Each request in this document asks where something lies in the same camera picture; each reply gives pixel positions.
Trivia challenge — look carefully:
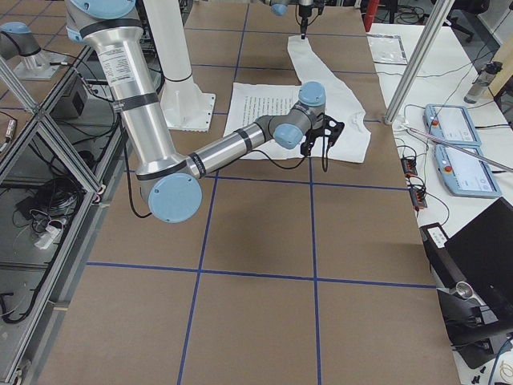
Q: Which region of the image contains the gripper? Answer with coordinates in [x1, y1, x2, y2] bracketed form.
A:
[300, 137, 317, 157]
[298, 0, 314, 39]

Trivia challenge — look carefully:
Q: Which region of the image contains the white printed t-shirt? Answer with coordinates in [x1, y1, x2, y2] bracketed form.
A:
[222, 34, 372, 164]

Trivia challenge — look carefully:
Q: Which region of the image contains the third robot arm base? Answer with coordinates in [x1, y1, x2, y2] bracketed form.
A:
[1, 22, 57, 80]

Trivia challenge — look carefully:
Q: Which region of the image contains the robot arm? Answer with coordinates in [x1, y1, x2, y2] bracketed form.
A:
[261, 0, 325, 40]
[65, 1, 326, 223]

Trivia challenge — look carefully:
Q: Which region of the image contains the plastic document sleeve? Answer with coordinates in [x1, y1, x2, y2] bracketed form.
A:
[367, 34, 408, 65]

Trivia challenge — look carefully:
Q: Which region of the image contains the orange connector board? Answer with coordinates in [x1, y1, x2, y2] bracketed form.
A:
[409, 186, 427, 211]
[400, 157, 418, 177]

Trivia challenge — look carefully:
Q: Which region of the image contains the thin metal rod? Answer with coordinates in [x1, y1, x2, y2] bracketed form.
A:
[402, 124, 513, 173]

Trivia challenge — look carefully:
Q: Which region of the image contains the upper blue teach pendant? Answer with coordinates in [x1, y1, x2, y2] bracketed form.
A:
[424, 104, 482, 147]

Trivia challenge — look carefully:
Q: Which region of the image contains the blue teach pendant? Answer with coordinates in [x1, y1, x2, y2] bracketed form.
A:
[424, 104, 482, 147]
[434, 144, 502, 198]

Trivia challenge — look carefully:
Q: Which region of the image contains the lower blue teach pendant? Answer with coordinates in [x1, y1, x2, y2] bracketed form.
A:
[434, 144, 502, 198]

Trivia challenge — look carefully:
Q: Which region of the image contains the grey water bottle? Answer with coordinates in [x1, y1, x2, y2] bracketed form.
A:
[463, 61, 503, 104]

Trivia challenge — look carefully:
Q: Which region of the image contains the black laptop computer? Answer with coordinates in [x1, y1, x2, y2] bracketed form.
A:
[420, 197, 512, 369]

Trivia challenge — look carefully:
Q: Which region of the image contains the white power strip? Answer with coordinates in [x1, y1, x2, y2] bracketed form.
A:
[34, 221, 64, 250]

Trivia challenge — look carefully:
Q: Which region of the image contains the aluminium frame post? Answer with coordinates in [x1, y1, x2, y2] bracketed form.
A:
[384, 0, 454, 125]

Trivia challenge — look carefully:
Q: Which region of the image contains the aluminium frame rack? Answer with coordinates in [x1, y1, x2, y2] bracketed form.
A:
[1, 48, 131, 384]

